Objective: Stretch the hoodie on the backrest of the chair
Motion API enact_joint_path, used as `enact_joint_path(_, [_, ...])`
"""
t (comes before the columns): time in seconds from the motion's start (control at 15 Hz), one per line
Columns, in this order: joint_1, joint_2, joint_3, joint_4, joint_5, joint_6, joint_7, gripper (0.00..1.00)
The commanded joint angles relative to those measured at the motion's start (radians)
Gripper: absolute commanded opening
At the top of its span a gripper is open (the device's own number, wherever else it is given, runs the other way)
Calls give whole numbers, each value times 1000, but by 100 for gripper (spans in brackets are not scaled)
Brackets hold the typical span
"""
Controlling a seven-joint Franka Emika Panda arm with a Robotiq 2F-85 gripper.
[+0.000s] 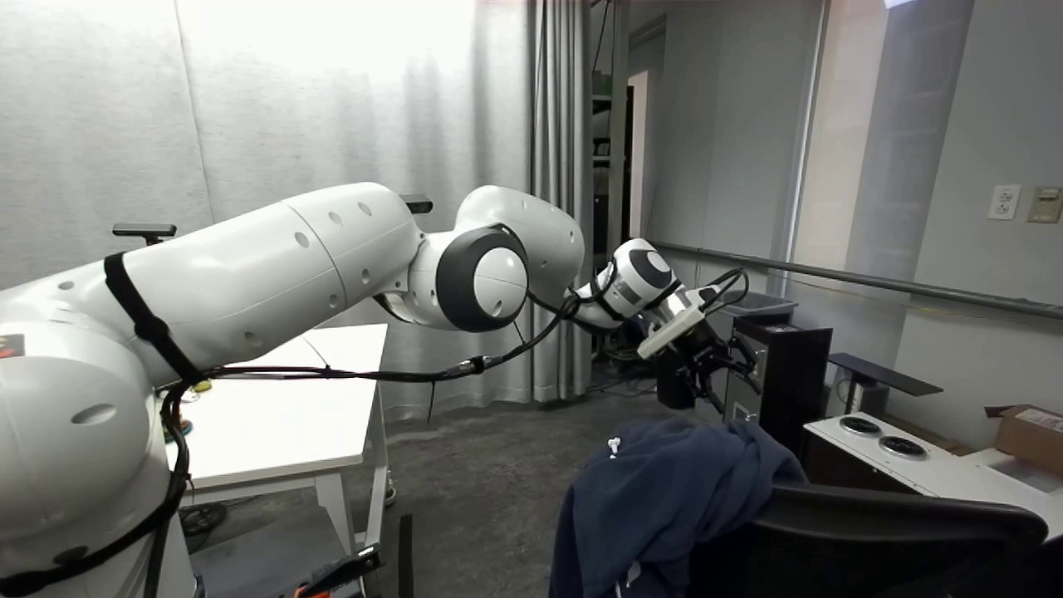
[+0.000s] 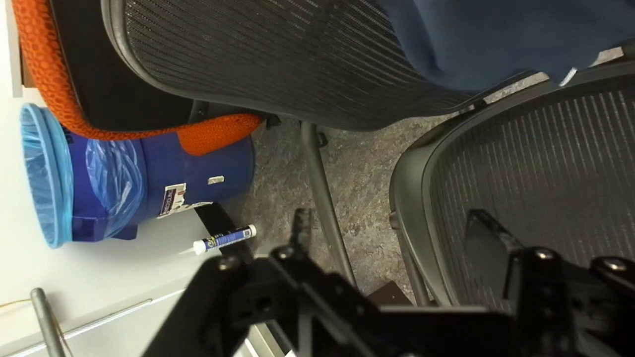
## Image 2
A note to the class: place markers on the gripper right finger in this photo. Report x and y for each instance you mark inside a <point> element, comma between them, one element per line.
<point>545,297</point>

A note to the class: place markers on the blue trash bin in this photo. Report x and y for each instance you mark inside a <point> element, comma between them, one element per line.
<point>198,168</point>

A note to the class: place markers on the blue plastic bin liner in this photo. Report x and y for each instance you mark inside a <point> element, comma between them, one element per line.
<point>44,173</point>

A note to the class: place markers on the navy blue hoodie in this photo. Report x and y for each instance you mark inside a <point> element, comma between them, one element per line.
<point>496,39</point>

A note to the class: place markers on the white sealant tube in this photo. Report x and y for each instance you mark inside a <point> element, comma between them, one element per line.
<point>225,239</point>

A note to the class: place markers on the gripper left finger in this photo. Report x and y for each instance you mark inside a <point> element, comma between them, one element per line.
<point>258,302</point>

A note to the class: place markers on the dark brown block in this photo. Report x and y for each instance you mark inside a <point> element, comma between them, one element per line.
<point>389,295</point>

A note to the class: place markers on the orange mesh chair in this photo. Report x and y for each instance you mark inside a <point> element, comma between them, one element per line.
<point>44,64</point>

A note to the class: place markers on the grey metal leg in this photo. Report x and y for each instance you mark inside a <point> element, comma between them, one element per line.
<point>322,198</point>

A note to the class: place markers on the grey metal rod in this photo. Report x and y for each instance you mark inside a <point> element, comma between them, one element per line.
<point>47,322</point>

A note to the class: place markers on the black mesh office chair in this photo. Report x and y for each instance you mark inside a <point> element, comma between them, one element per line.
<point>278,59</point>

